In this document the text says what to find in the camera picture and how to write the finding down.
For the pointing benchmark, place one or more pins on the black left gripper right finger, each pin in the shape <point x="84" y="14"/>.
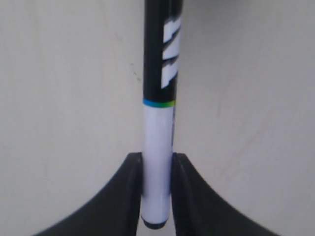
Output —
<point x="198" y="210"/>

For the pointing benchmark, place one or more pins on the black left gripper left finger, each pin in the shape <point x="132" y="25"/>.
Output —
<point x="113" y="211"/>

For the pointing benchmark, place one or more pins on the black and white marker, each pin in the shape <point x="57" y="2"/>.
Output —
<point x="162" y="36"/>

